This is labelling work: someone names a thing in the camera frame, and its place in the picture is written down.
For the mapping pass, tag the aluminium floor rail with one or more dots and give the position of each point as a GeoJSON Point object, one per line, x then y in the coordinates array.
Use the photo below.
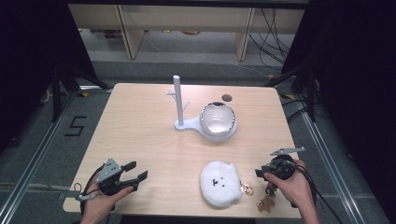
{"type": "Point", "coordinates": [330, 168]}
{"type": "Point", "coordinates": [34, 161]}

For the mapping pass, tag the black curtain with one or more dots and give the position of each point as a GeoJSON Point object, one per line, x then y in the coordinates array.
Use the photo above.
{"type": "Point", "coordinates": [28, 62]}
{"type": "Point", "coordinates": [358, 77]}

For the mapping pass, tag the beige wooden desk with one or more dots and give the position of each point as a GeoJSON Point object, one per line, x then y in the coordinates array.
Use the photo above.
{"type": "Point", "coordinates": [186, 17]}

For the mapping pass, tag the person's right hand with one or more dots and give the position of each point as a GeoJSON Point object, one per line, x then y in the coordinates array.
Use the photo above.
{"type": "Point", "coordinates": [294, 188]}

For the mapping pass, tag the grey plug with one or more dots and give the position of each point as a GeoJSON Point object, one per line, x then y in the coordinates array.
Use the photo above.
{"type": "Point", "coordinates": [84, 196]}

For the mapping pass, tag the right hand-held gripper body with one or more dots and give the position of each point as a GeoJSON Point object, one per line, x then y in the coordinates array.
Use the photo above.
{"type": "Point", "coordinates": [281, 168]}

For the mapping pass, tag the person's left hand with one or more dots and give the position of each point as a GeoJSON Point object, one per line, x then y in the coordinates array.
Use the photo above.
{"type": "Point", "coordinates": [99, 203]}

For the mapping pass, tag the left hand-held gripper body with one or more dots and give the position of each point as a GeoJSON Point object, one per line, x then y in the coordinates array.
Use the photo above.
{"type": "Point", "coordinates": [109, 174]}

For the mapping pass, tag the white fluffy pouch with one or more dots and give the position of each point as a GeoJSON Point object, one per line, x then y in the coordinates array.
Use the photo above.
{"type": "Point", "coordinates": [219, 185]}

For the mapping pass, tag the black metal stand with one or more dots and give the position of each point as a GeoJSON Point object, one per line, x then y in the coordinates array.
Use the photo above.
{"type": "Point", "coordinates": [311, 93]}
{"type": "Point", "coordinates": [56, 93]}

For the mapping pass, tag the dark round table mark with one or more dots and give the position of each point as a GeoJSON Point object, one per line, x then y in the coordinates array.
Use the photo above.
{"type": "Point", "coordinates": [227, 98]}

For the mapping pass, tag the white hook stand with tray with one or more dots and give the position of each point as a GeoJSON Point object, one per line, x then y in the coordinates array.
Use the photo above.
{"type": "Point", "coordinates": [186, 124]}

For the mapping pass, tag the yellow object under desk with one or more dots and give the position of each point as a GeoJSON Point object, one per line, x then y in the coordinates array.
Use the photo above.
{"type": "Point", "coordinates": [190, 32]}

